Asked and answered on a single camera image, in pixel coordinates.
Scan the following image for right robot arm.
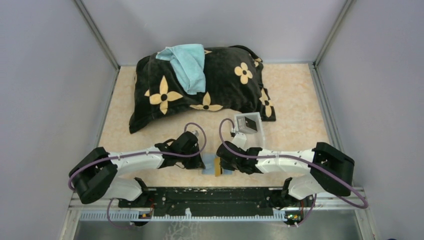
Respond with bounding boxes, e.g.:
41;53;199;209
216;141;355;206

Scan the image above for black pillow with yellow flowers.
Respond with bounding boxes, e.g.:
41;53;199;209
129;44;276;134

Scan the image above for white plastic tray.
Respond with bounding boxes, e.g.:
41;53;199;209
234;112;266;150

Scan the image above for stack of credit cards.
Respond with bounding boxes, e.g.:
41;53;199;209
237;116;258;134

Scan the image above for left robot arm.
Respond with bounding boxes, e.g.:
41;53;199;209
68;130;205;207

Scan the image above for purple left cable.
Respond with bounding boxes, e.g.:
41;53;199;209
67;122;208;230

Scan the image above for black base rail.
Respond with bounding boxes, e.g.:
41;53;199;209
118;187;313;217

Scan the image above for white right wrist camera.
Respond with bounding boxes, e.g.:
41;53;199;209
231;132;247;151

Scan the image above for light blue towel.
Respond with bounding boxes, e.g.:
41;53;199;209
156;43;206;95

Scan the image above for beige card holder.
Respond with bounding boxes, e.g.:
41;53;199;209
201;153;220;177

